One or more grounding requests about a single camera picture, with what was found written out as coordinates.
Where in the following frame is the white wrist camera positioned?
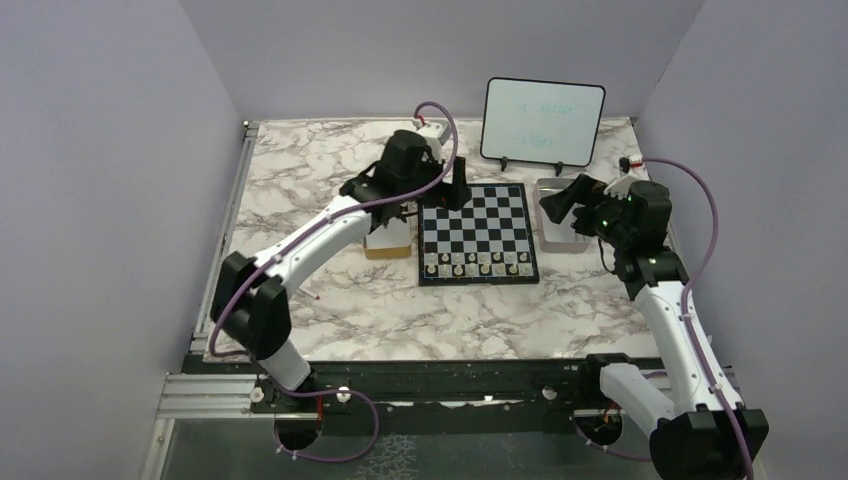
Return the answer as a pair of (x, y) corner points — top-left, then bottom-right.
(604, 154), (644, 199)
(415, 122), (452, 160)

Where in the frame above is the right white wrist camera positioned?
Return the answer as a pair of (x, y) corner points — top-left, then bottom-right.
(604, 154), (644, 199)

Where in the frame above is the small whiteboard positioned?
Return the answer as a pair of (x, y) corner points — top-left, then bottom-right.
(480, 77), (606, 168)

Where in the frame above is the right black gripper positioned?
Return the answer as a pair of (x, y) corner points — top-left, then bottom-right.
(541, 173), (634, 249)

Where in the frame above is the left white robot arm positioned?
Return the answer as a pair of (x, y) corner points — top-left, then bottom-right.
(209, 130), (470, 411)

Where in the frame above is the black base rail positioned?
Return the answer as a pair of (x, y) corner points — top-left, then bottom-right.
(158, 357), (690, 439)

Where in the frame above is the black white chessboard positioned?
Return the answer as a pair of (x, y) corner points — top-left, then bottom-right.
(417, 183), (540, 286)

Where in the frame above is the yellow tin tray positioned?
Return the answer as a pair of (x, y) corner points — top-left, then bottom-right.
(363, 219), (412, 260)

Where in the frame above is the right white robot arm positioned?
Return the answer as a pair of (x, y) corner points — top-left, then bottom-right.
(539, 174), (769, 479)

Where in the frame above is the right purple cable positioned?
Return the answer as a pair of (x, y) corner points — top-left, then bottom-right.
(574, 157), (757, 480)

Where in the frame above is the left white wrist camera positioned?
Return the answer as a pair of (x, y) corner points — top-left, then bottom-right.
(415, 122), (452, 160)

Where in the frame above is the lilac tin tray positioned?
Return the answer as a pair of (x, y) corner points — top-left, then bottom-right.
(532, 176), (592, 253)

